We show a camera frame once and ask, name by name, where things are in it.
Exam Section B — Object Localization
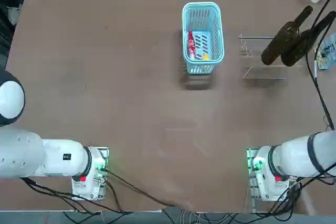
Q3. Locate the dark green wine bottle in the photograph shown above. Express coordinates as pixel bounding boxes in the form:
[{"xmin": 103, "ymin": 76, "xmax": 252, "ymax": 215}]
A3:
[
  {"xmin": 280, "ymin": 11, "xmax": 336, "ymax": 67},
  {"xmin": 261, "ymin": 5, "xmax": 313, "ymax": 65}
]

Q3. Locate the clear acrylic stepped shelf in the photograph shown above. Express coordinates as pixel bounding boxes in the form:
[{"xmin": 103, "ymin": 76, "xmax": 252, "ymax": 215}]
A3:
[{"xmin": 238, "ymin": 34, "xmax": 304, "ymax": 80}]

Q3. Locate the red cola bottle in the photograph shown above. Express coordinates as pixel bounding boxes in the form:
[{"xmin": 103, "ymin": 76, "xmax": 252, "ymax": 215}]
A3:
[{"xmin": 186, "ymin": 30, "xmax": 197, "ymax": 60}]

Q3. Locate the light blue plastic basket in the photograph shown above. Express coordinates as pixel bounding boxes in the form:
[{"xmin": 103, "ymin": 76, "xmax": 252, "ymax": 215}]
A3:
[{"xmin": 182, "ymin": 2, "xmax": 225, "ymax": 75}]

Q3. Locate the blue yellow printed booklet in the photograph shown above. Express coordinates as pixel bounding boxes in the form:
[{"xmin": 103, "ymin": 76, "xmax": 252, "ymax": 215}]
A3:
[{"xmin": 314, "ymin": 34, "xmax": 336, "ymax": 70}]

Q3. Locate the black cable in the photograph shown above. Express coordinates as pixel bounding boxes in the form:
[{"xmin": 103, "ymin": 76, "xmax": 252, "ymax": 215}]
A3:
[
  {"xmin": 101, "ymin": 167, "xmax": 176, "ymax": 208},
  {"xmin": 20, "ymin": 176, "xmax": 127, "ymax": 214},
  {"xmin": 270, "ymin": 163, "xmax": 336, "ymax": 216},
  {"xmin": 306, "ymin": 0, "xmax": 336, "ymax": 130}
]

